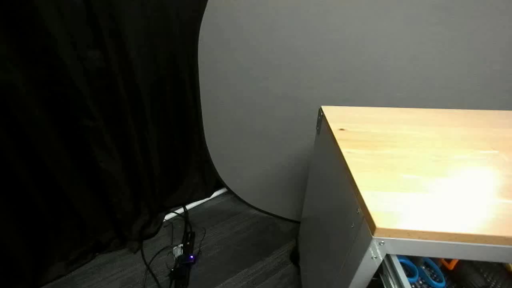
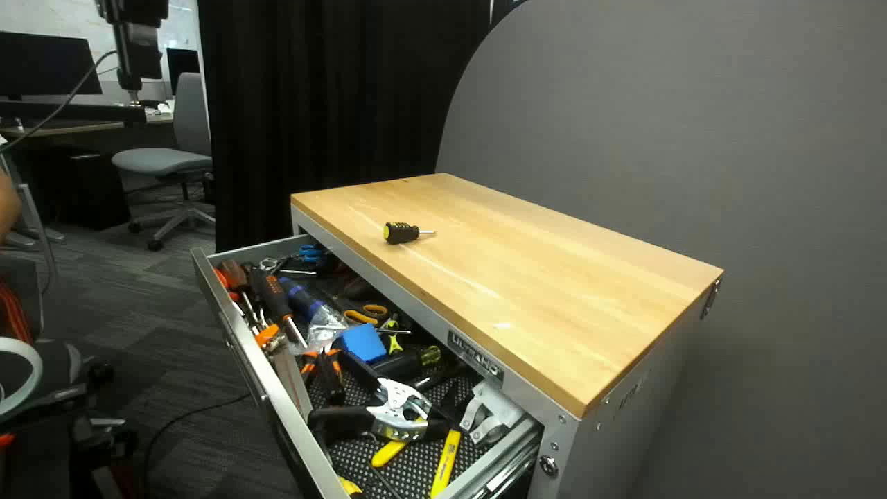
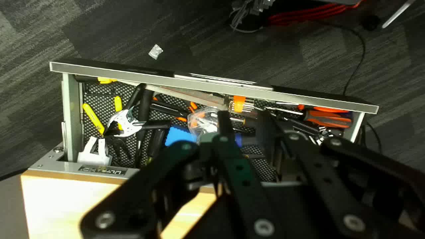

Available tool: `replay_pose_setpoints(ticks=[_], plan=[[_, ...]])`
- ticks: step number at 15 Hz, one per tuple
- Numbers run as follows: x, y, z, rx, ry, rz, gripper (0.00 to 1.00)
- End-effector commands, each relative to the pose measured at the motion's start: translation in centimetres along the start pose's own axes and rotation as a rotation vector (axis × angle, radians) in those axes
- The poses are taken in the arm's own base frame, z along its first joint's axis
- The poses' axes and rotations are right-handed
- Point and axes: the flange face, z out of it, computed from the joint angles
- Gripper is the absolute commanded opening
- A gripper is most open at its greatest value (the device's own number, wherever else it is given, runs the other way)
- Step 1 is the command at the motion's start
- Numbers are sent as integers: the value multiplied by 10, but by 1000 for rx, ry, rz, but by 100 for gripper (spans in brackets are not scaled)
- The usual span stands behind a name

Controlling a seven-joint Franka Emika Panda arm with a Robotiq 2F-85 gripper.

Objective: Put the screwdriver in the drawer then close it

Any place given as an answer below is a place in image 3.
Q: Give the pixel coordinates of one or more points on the blue plastic block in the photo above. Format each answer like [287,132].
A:
[180,134]

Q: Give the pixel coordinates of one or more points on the white plastic bracket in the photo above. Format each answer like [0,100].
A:
[93,154]

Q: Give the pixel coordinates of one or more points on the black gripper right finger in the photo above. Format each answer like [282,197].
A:
[327,177]

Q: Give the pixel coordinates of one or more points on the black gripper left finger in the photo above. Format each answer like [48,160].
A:
[146,194]

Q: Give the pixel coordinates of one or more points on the white rod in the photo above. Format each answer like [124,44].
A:
[399,14]

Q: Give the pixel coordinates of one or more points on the white paper scrap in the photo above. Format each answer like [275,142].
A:
[156,51]

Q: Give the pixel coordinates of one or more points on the grey metal tool drawer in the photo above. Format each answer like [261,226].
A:
[133,79]

